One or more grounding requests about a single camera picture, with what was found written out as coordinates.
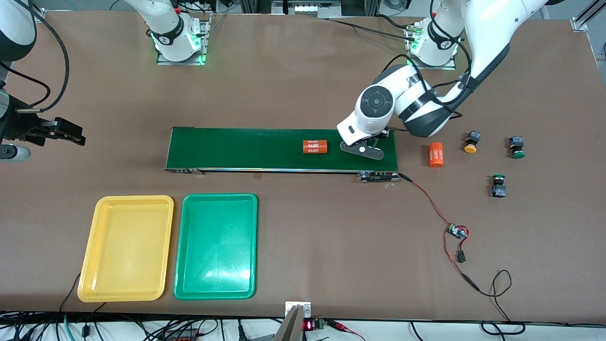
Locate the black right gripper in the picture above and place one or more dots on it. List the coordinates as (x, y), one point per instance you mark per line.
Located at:
(18, 126)

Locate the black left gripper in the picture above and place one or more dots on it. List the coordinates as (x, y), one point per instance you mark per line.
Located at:
(383, 135)

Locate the orange 4680 battery cylinder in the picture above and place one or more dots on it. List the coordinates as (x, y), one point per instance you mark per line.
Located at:
(315, 147)
(435, 155)

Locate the yellow-capped black push button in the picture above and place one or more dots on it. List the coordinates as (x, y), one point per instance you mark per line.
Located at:
(473, 138)

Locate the green-capped black push button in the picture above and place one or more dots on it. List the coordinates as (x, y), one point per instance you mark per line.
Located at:
(499, 191)
(516, 142)

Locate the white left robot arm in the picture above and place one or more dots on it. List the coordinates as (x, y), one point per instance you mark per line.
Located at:
(487, 28)

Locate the small green circuit board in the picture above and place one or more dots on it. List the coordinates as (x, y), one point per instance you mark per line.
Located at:
(457, 231)

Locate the yellow plastic tray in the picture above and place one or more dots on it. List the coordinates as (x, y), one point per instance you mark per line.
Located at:
(125, 248)

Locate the grey controller box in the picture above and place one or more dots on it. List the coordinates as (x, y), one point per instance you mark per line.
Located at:
(305, 8)

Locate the green belt mini conveyor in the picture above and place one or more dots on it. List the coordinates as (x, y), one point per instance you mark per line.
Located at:
(236, 149)

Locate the green plastic tray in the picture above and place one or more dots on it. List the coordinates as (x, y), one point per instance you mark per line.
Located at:
(215, 246)

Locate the red digit display module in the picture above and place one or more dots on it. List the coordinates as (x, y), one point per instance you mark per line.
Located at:
(307, 325)

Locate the orange power strip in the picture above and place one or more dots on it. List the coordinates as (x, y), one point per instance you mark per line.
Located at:
(182, 336)

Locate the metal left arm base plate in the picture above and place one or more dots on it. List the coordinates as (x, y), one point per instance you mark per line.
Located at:
(431, 67)

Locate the aluminium frame extrusion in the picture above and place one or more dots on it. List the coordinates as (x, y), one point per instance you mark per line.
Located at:
(580, 22)
(40, 14)

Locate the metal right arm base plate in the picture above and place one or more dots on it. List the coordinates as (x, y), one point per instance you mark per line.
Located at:
(206, 33)

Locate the small silver metal bracket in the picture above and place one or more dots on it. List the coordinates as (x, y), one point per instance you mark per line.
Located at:
(289, 307)

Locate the grey metal mount bar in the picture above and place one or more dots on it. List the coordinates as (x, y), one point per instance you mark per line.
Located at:
(289, 329)

